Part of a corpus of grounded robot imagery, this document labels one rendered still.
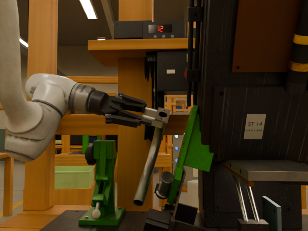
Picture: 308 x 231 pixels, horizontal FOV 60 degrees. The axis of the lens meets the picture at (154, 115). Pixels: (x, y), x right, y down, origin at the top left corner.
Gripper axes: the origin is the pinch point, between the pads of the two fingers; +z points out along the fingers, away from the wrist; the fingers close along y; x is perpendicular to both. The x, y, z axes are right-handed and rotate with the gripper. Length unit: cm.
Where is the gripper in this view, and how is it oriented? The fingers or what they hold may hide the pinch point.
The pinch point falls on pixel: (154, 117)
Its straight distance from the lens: 82.9
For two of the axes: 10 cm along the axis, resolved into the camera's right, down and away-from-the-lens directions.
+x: -1.3, 7.1, 6.9
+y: 2.3, -6.6, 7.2
